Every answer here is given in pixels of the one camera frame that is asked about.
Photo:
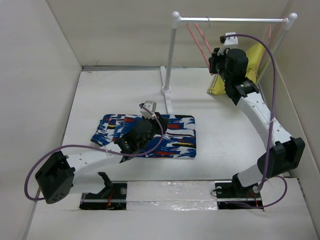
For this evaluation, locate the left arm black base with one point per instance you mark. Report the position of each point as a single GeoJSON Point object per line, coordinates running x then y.
{"type": "Point", "coordinates": [112, 197]}

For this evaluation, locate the white clothes rack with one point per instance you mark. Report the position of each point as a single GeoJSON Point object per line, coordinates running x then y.
{"type": "Point", "coordinates": [165, 71]}

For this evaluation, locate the yellow shorts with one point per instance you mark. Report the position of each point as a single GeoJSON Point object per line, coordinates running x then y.
{"type": "Point", "coordinates": [254, 55]}

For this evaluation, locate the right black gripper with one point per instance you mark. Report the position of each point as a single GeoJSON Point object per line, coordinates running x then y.
{"type": "Point", "coordinates": [213, 60]}

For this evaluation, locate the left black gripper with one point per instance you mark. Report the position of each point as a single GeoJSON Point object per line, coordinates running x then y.
{"type": "Point", "coordinates": [164, 121]}

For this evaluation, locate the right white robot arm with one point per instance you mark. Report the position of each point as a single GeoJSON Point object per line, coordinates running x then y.
{"type": "Point", "coordinates": [283, 151]}

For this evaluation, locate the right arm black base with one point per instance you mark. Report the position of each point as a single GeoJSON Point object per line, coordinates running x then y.
{"type": "Point", "coordinates": [231, 195]}

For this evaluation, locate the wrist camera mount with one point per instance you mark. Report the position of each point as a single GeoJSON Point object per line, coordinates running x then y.
{"type": "Point", "coordinates": [228, 42]}
{"type": "Point", "coordinates": [148, 109]}

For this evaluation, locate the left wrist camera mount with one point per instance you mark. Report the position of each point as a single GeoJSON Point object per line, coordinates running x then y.
{"type": "Point", "coordinates": [148, 109]}

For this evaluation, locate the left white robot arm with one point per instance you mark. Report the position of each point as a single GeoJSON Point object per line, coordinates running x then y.
{"type": "Point", "coordinates": [57, 176]}

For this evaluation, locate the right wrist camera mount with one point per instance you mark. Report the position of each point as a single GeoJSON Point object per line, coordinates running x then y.
{"type": "Point", "coordinates": [228, 42]}

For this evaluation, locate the blue white patterned trousers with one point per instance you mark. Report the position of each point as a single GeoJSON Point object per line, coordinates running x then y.
{"type": "Point", "coordinates": [179, 139]}

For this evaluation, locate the silver foil tape strip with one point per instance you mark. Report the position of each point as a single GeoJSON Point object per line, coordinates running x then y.
{"type": "Point", "coordinates": [171, 196]}

